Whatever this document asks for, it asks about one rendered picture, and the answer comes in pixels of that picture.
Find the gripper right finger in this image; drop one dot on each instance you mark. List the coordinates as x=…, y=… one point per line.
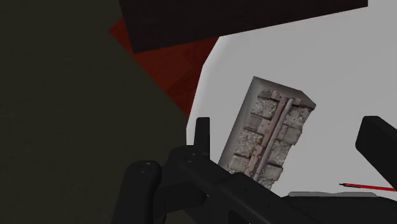
x=377, y=139

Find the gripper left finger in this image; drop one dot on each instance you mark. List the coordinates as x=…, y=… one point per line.
x=186, y=173

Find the red pen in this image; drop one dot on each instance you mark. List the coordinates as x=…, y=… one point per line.
x=369, y=186

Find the grey stone brick block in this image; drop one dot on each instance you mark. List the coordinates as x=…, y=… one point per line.
x=266, y=130

